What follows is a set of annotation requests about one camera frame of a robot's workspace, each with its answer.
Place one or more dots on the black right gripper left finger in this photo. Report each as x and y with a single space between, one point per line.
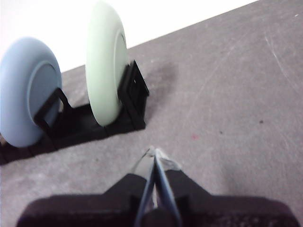
94 210

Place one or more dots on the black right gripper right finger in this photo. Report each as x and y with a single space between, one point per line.
213 210

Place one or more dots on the black plastic plate rack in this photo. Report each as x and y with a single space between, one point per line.
80 127

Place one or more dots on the blue round plate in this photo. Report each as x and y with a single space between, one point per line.
26 94

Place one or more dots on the pale green round plate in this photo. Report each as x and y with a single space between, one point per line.
104 63

